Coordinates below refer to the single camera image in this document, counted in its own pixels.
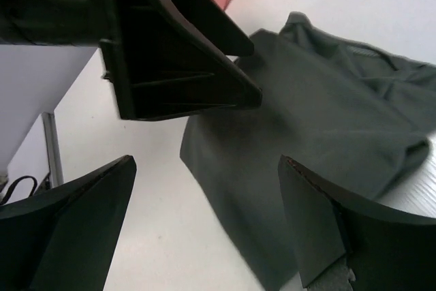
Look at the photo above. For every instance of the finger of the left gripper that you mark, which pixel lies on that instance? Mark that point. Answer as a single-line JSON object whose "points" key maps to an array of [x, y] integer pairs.
{"points": [[152, 87], [200, 23]]}

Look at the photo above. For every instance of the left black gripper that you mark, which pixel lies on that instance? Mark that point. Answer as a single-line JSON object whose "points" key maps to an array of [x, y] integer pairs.
{"points": [[59, 22]]}

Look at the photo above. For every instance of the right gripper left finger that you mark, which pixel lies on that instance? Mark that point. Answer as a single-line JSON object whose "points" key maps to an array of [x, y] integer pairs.
{"points": [[65, 238]]}

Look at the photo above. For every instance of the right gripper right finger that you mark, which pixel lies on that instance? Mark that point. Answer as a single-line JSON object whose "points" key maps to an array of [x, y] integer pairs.
{"points": [[343, 241]]}

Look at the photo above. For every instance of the aluminium rail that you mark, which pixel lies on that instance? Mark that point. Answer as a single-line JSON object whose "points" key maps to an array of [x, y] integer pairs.
{"points": [[53, 151]]}

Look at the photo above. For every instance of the dark grey t-shirt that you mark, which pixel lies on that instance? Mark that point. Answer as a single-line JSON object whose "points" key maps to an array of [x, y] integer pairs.
{"points": [[353, 113]]}

